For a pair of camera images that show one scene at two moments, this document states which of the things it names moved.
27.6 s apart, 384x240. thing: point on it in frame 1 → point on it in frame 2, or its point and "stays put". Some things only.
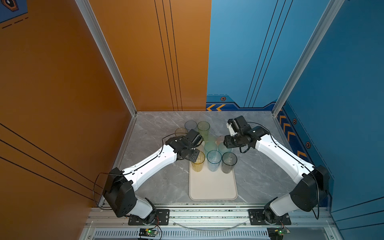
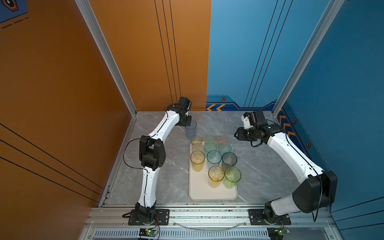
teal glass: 223,149 stays put
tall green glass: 203,129 → 232,175
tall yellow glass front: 198,166 stays put
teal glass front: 210,145 stays put
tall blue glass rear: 190,125 stays put
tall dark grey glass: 229,159 stays put
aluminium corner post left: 89,15 stays put
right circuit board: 277,233 stays put
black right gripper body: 234,141 → 246,134
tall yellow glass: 181,132 → 215,174
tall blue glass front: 214,158 stays put
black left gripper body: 193,154 → 186,122
